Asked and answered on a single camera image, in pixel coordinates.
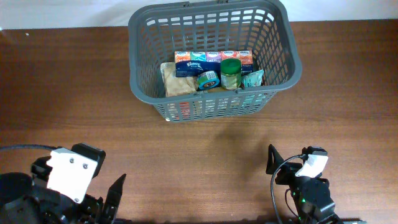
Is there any right black camera cable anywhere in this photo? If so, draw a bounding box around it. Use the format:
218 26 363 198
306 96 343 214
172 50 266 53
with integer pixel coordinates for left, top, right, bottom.
269 154 308 224

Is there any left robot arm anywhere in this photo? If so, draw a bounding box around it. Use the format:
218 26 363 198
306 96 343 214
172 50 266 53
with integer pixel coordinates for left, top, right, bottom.
1 143 126 223

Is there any tissue pocket packs bundle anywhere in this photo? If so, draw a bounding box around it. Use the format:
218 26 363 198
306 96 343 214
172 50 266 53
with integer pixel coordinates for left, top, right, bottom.
174 50 254 77

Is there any pale green foil packet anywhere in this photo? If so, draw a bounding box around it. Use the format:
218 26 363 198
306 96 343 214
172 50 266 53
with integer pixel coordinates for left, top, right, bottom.
241 70 264 88

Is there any green label tin can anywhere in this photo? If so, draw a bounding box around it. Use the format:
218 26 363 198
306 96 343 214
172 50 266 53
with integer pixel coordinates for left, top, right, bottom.
197 71 220 90

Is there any orange snack packet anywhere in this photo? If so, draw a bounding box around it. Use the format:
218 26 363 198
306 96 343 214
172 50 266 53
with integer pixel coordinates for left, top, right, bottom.
179 87 226 119

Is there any green lid glass jar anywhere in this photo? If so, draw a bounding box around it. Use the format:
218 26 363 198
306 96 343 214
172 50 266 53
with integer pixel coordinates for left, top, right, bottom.
220 58 241 90

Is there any grey plastic shopping basket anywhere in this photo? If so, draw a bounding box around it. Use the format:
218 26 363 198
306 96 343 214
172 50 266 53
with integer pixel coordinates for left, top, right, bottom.
128 0 302 122

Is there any beige grain pouch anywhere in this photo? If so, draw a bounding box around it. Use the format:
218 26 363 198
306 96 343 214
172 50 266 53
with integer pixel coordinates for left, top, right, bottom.
160 62 198 97

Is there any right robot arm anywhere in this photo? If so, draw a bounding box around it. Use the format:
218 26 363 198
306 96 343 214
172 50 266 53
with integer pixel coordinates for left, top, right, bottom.
266 145 365 224

